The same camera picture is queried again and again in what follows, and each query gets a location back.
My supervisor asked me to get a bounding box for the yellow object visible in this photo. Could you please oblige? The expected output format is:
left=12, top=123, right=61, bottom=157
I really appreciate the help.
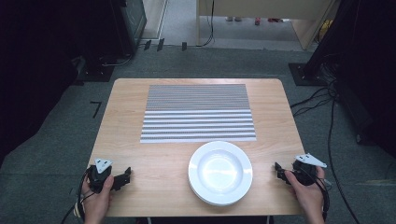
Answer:
left=318, top=19, right=334, bottom=43

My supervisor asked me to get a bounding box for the dark glass cabinet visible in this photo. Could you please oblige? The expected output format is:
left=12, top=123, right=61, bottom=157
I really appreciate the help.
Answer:
left=111, top=0, right=148, bottom=58

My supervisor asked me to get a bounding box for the light wooden desk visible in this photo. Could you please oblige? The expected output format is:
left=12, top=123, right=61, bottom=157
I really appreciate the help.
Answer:
left=195, top=0, right=340, bottom=51

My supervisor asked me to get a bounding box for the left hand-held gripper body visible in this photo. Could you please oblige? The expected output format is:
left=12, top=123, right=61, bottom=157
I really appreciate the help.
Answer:
left=86, top=157, right=118, bottom=194

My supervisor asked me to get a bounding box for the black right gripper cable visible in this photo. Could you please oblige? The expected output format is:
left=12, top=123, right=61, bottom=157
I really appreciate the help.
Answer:
left=313, top=174, right=332, bottom=222

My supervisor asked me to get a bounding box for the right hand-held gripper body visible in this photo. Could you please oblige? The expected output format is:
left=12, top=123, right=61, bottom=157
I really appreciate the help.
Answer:
left=291, top=152, right=328, bottom=187

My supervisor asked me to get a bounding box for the black hanging cable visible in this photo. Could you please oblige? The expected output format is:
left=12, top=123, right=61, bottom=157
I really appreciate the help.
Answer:
left=195, top=0, right=217, bottom=49

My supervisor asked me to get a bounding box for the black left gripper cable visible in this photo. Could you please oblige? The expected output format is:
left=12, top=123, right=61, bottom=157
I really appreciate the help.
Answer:
left=60, top=166, right=94, bottom=224

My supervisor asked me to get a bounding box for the person's right hand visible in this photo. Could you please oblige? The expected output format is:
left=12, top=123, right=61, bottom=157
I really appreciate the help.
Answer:
left=284, top=165, right=327, bottom=218

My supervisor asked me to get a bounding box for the person's left hand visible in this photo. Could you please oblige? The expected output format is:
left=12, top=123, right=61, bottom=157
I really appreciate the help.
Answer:
left=80, top=174, right=115, bottom=217

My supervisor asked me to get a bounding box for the grey striped placemat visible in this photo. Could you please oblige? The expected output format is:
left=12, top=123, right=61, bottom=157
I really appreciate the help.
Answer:
left=139, top=83, right=258, bottom=145

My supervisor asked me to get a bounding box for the black stand base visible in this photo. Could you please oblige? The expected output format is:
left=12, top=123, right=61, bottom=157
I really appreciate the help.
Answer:
left=288, top=62, right=330, bottom=88

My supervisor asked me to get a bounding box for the long black floor cable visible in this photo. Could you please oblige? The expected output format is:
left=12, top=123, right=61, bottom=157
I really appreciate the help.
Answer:
left=326, top=92, right=361, bottom=224

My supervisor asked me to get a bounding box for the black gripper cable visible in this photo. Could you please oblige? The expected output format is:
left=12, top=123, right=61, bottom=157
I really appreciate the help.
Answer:
left=60, top=166, right=94, bottom=224
left=313, top=174, right=332, bottom=222

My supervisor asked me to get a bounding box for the dark stand base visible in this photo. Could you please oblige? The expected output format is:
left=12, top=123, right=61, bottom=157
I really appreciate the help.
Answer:
left=74, top=55, right=116, bottom=84

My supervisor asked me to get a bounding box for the grey floor cable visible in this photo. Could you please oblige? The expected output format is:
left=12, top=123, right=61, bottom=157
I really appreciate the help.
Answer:
left=100, top=53, right=134, bottom=68

